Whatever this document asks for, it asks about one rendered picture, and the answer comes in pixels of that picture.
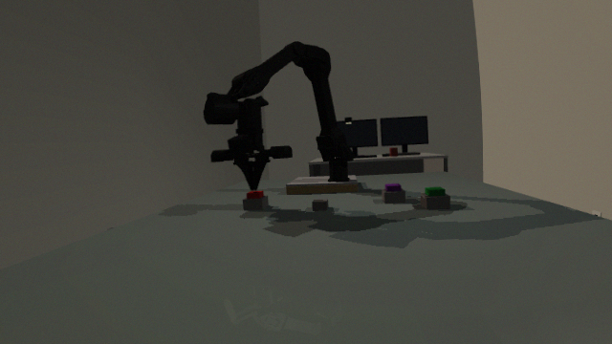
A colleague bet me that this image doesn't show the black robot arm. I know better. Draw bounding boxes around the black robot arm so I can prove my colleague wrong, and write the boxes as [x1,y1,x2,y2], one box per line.
[204,41,355,182]

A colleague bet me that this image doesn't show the red button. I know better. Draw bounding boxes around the red button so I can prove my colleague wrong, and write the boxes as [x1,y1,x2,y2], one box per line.
[243,191,268,210]

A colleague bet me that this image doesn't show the green button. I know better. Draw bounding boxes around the green button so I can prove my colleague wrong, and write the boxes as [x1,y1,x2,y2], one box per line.
[421,186,450,209]

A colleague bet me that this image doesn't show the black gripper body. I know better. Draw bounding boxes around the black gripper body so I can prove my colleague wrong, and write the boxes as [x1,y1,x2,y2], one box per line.
[210,124,293,162]

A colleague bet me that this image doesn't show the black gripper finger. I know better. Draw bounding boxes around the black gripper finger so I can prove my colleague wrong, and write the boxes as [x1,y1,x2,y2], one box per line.
[233,161,253,191]
[251,160,271,191]

